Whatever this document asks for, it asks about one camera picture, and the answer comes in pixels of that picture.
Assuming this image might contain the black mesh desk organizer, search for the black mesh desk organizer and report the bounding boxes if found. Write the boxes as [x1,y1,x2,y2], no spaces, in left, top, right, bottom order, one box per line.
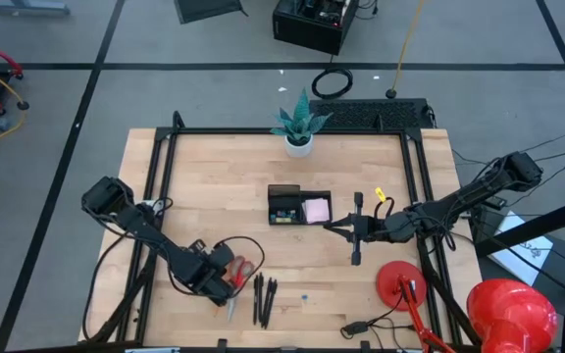
[267,183,334,227]

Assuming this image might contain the black perforated computer case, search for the black perforated computer case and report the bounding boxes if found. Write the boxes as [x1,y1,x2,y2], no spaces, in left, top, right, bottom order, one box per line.
[308,97,436,132]

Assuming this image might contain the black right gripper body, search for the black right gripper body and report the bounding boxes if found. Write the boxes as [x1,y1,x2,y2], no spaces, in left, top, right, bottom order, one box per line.
[352,191,405,267]

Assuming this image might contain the red-handled scissors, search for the red-handled scissors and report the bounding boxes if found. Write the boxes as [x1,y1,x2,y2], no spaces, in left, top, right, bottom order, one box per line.
[226,255,256,324]

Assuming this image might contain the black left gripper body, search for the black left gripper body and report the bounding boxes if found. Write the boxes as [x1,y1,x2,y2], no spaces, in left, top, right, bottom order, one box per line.
[191,243,238,308]

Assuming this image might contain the coiled black cable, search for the coiled black cable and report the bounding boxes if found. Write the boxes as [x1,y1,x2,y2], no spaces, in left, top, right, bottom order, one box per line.
[310,67,354,101]

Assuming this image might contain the black floor mat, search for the black floor mat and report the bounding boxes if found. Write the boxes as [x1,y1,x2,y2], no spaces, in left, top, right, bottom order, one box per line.
[173,0,248,25]

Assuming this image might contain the black diagonal beam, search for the black diagonal beam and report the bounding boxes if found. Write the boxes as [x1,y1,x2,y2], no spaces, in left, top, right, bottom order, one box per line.
[473,190,565,258]

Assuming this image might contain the grey metal stand foot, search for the grey metal stand foot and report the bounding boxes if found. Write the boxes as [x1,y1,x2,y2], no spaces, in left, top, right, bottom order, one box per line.
[0,0,72,16]

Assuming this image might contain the yellow hanging cable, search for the yellow hanging cable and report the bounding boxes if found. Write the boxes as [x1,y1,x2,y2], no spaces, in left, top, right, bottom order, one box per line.
[385,0,427,100]

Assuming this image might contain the black left arm base cable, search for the black left arm base cable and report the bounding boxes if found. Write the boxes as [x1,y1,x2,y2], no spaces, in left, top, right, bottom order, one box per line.
[81,229,132,342]

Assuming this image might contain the black pen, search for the black pen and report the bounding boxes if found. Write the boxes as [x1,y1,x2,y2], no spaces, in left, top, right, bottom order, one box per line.
[253,274,261,326]
[261,277,272,329]
[257,272,266,328]
[264,278,280,330]

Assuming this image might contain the black lamp cable with switch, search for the black lamp cable with switch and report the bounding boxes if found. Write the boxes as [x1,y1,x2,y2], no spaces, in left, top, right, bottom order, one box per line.
[339,293,419,353]

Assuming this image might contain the black aluminium table frame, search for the black aluminium table frame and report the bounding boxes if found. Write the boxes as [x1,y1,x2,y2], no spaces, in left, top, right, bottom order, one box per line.
[78,110,483,353]

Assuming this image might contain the pink sticky note pad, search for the pink sticky note pad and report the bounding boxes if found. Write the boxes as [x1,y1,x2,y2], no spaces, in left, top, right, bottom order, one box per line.
[303,197,332,225]

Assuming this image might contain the open black computer tower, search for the open black computer tower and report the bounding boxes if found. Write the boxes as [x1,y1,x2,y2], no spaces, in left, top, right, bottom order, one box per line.
[271,0,361,56]

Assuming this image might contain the snake plant in white pot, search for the snake plant in white pot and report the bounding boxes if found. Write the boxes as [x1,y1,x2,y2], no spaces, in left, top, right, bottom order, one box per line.
[270,89,334,159]

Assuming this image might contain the red desk lamp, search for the red desk lamp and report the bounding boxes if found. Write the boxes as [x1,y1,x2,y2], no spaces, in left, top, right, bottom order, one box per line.
[375,260,559,353]

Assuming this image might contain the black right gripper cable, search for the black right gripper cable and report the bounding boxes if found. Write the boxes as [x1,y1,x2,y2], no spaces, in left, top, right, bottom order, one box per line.
[373,196,396,223]

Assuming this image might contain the white printed box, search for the white printed box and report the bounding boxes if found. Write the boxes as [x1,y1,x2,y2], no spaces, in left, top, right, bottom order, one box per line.
[487,210,555,287]

